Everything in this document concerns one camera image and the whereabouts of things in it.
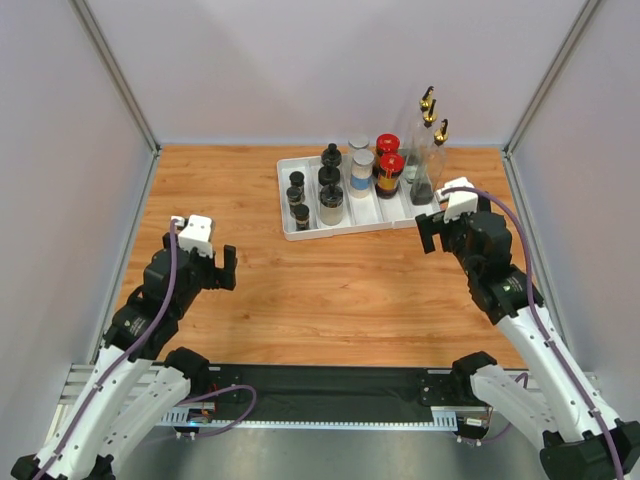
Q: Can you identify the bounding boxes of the oil bottle with dark sauce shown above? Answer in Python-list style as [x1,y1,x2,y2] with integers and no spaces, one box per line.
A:
[409,119,449,206]

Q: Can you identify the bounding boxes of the clear oil bottle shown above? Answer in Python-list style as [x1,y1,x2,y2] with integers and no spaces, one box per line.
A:
[403,99,437,183]

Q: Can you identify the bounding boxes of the tall bottle dark contents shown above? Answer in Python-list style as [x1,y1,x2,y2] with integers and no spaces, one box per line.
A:
[400,85,437,182]

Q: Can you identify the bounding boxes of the red-lid sauce jar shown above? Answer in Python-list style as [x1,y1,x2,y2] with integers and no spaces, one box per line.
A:
[375,153,405,199]
[375,133,400,159]

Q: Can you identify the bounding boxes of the tall jar white beads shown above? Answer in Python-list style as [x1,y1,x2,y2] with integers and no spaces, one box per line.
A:
[349,149,375,198]

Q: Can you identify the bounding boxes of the small black-cap spice bottle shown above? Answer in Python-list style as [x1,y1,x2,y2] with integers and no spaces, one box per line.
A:
[285,186,305,209]

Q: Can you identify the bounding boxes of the white-contents jar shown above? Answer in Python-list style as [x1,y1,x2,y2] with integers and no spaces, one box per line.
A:
[347,134,370,155]

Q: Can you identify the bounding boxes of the black-lid glass jar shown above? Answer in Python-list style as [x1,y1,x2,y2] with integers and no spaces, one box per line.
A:
[317,165,341,188]

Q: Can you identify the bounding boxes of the black-knob lid glass jar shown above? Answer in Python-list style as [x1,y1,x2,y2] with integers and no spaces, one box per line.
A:
[321,143,342,168]

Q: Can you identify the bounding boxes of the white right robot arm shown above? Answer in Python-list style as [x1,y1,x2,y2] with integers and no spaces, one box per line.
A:
[416,211,639,479]

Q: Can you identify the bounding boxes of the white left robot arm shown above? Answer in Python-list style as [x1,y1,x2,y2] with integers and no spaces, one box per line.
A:
[11,238,237,479]

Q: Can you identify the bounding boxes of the white divided tray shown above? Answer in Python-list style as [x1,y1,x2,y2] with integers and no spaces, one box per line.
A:
[277,153,440,241]

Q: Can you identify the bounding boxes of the black base cloth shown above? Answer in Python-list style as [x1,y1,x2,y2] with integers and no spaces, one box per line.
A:
[211,365,433,424]

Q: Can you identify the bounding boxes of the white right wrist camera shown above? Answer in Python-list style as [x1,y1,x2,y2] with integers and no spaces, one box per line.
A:
[435,177,479,223]

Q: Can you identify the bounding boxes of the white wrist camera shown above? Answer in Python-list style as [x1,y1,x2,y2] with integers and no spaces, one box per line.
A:
[171,215,215,258]
[435,177,479,223]

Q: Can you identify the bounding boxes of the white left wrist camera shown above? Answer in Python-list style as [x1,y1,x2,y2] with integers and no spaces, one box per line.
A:
[171,215,215,258]

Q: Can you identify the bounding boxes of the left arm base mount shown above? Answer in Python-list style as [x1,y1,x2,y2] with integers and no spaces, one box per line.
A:
[172,367,251,431]

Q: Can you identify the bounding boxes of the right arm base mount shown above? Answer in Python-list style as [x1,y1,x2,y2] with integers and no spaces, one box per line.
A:
[417,366,488,407]

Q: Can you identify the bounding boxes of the aluminium frame rail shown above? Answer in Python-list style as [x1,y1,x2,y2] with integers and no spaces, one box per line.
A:
[44,363,609,431]

